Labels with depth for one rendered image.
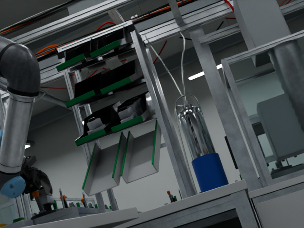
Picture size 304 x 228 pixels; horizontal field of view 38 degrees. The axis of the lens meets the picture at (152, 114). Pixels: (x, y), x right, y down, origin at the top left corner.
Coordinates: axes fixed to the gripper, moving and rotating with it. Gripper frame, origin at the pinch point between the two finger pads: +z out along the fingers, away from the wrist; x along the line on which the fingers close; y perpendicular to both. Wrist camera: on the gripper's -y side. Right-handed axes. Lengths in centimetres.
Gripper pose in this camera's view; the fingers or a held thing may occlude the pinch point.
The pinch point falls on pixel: (44, 192)
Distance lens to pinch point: 183.3
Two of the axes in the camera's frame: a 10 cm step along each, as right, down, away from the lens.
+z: 3.4, 7.1, 6.1
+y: 1.2, 6.2, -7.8
